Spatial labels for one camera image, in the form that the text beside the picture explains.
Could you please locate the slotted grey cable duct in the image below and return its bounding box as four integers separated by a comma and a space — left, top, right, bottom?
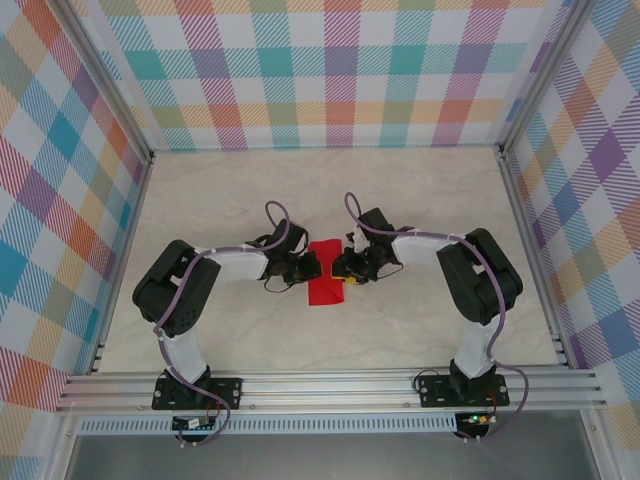
74, 414, 459, 435

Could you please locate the aluminium left frame post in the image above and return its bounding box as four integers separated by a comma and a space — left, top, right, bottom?
47, 0, 156, 166

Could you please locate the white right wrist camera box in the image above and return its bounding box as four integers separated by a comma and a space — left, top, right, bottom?
345, 227, 370, 255

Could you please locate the red paper sheet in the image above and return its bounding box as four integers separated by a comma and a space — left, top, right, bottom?
306, 238, 347, 306

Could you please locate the aluminium right frame post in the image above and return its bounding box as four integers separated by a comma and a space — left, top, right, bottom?
497, 0, 596, 161

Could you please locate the aluminium right side rail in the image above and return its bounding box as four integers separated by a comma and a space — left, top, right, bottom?
497, 149, 574, 371

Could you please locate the grey metal panel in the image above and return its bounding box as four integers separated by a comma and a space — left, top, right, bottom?
64, 432, 601, 480

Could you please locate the left small circuit board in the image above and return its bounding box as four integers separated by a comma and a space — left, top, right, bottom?
172, 417, 216, 432

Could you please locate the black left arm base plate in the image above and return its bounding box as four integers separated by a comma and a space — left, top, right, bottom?
152, 377, 244, 411

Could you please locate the aluminium left side rail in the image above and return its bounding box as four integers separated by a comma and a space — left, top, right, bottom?
87, 152, 156, 376

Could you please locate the aluminium mounting rail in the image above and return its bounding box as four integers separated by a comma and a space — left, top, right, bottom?
54, 367, 609, 414

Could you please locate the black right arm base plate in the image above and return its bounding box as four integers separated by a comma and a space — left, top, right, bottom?
418, 374, 511, 409

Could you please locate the aluminium frame post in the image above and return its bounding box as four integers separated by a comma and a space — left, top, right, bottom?
497, 0, 596, 161
47, 0, 156, 166

